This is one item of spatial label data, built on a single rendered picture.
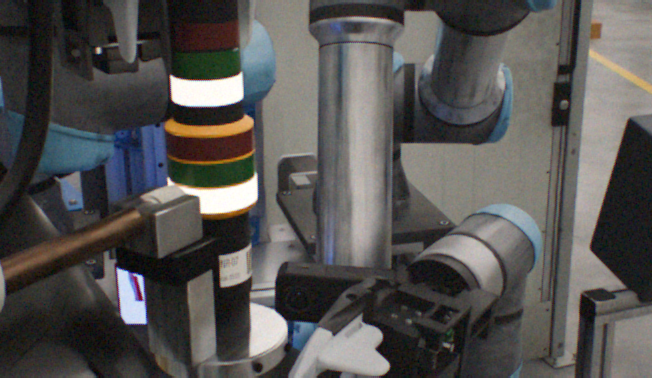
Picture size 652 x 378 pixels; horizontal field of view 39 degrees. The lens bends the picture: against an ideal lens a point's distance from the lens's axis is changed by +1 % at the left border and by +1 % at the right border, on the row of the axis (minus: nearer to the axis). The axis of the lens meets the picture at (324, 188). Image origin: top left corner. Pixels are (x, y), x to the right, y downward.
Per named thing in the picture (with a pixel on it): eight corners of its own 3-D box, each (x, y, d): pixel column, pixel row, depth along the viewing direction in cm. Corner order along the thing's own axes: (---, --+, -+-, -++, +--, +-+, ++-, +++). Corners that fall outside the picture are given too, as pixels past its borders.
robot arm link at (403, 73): (324, 133, 141) (323, 46, 137) (411, 134, 140) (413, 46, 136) (318, 157, 130) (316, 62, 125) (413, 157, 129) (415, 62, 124)
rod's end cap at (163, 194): (163, 199, 41) (193, 187, 43) (131, 191, 42) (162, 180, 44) (166, 240, 42) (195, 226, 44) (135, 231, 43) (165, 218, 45)
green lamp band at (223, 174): (217, 194, 43) (215, 169, 42) (149, 178, 45) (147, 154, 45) (273, 169, 46) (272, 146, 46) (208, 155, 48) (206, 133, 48)
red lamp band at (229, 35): (208, 53, 41) (206, 26, 41) (153, 46, 43) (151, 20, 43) (254, 42, 44) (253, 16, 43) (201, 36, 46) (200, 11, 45)
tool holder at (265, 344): (203, 420, 43) (191, 223, 39) (97, 377, 46) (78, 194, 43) (314, 340, 50) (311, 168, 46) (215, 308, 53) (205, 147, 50)
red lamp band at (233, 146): (215, 167, 42) (214, 142, 42) (147, 152, 45) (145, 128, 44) (272, 144, 46) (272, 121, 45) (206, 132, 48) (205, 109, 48)
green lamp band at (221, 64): (209, 82, 42) (208, 55, 41) (155, 74, 43) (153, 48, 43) (255, 69, 44) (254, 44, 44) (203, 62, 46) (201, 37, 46)
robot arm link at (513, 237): (545, 286, 90) (550, 204, 87) (502, 332, 81) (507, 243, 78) (470, 269, 94) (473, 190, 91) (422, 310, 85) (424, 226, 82)
